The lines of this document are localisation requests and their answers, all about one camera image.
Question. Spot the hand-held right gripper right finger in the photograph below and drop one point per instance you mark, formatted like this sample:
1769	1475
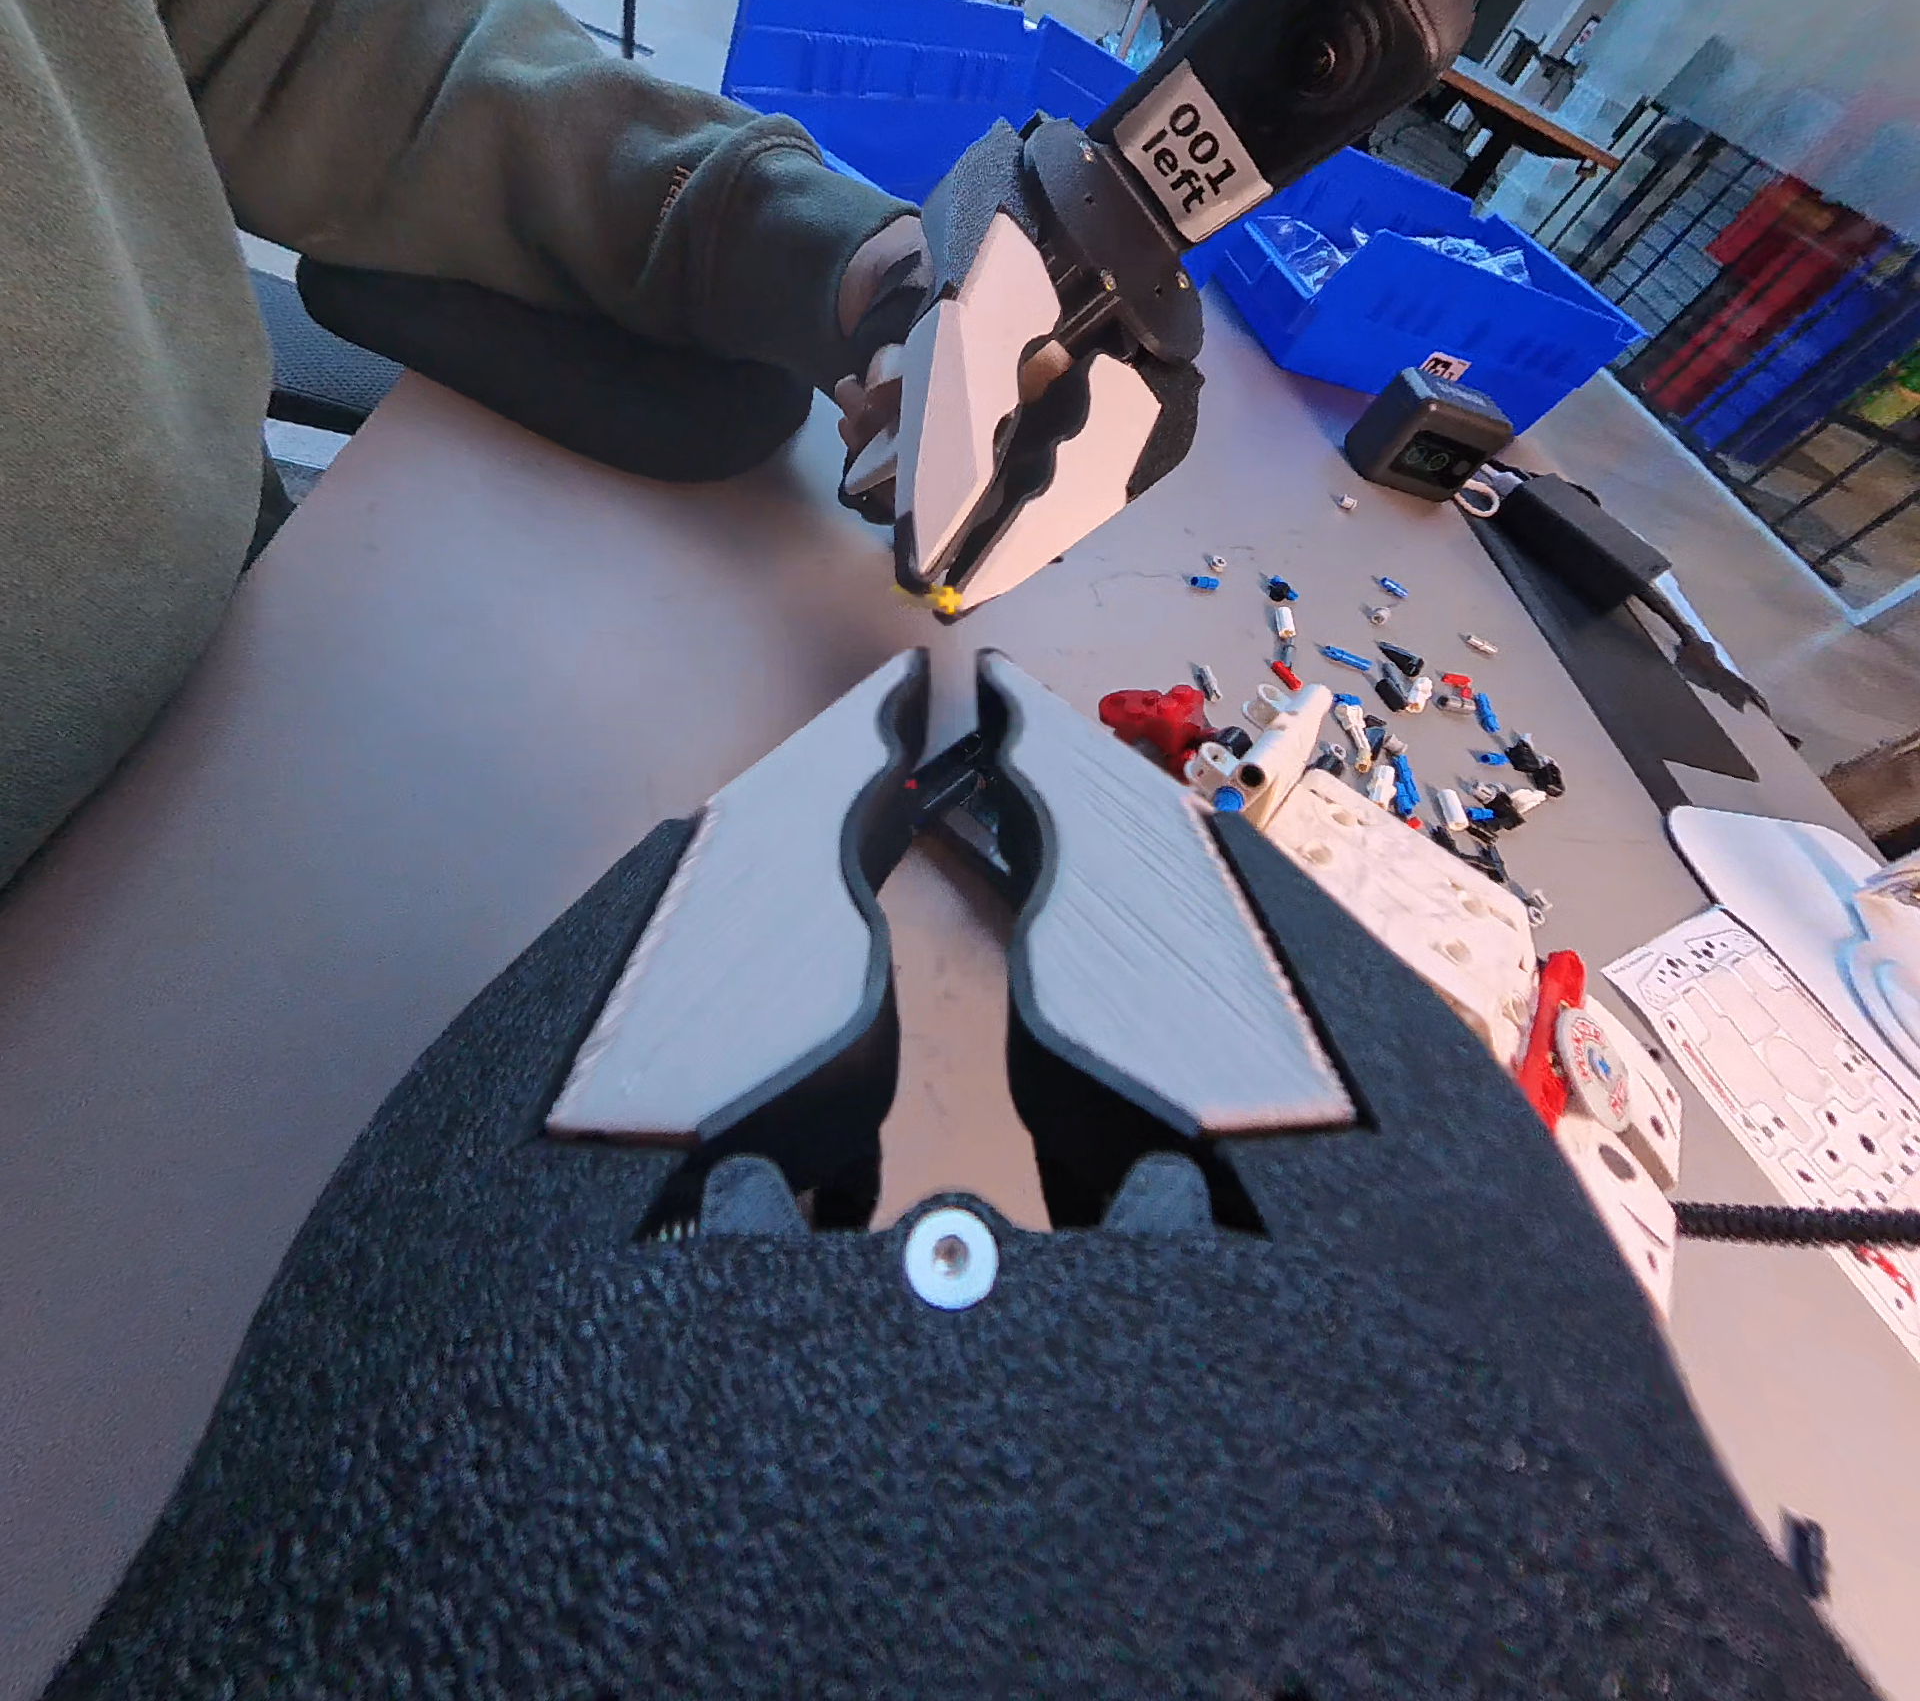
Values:
1184	966

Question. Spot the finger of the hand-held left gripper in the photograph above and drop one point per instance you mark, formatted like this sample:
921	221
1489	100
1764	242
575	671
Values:
1090	471
970	398

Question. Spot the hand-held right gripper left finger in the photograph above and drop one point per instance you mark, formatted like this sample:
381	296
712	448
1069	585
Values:
732	966

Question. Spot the yellow axle rod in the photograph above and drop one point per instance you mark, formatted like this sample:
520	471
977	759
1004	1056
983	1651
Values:
939	600

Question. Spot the white brick toy truck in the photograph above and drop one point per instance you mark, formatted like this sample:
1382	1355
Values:
1413	888

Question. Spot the person's left forearm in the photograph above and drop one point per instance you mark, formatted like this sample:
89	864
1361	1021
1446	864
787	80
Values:
597	202

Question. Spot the person's left hand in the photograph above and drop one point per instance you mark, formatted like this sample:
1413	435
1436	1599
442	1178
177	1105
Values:
870	398

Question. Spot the pile of small brick pieces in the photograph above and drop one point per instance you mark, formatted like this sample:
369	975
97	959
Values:
1408	782

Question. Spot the black device with green display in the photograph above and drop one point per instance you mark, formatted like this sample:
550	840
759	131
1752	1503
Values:
1425	441

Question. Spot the black power adapter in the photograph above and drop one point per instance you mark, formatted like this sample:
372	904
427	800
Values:
1582	538

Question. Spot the stacked red and blue crates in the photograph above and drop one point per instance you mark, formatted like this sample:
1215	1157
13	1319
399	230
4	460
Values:
1786	310

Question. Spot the dark grey flat mat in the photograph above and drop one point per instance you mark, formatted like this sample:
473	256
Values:
1652	711

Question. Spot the white sticker sheet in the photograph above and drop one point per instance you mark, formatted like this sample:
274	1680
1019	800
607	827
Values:
1786	1087

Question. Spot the person's green jacket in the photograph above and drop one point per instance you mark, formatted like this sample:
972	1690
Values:
107	384

